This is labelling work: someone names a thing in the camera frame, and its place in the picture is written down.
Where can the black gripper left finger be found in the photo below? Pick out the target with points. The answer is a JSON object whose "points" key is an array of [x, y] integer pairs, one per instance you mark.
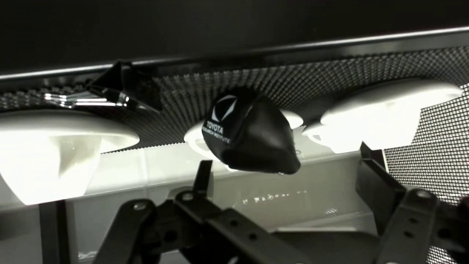
{"points": [[162, 229]]}

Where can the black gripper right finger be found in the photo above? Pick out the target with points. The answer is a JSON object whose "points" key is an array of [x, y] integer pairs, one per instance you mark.
{"points": [[415, 224]]}

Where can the black mesh cabinet shelf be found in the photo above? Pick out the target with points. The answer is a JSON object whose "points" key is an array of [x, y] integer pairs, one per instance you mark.
{"points": [[303, 78]]}

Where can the shiny metal utensil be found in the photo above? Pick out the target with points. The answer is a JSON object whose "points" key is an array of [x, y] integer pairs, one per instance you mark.
{"points": [[78, 100]]}

